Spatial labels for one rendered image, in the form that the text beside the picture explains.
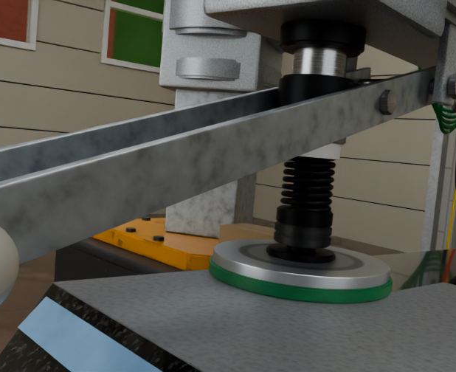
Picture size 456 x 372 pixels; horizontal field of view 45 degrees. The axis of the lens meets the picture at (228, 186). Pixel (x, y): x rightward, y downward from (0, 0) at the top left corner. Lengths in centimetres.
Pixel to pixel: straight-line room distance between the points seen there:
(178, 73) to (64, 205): 107
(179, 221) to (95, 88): 571
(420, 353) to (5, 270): 35
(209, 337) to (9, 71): 632
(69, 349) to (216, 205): 95
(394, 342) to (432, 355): 3
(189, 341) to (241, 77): 99
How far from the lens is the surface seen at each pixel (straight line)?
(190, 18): 139
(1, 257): 24
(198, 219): 143
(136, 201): 40
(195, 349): 43
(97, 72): 711
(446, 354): 50
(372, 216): 683
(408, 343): 51
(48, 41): 689
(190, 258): 121
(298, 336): 48
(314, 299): 59
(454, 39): 83
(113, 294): 56
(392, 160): 669
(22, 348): 56
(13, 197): 34
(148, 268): 124
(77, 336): 51
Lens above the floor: 102
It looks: 4 degrees down
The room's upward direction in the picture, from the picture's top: 5 degrees clockwise
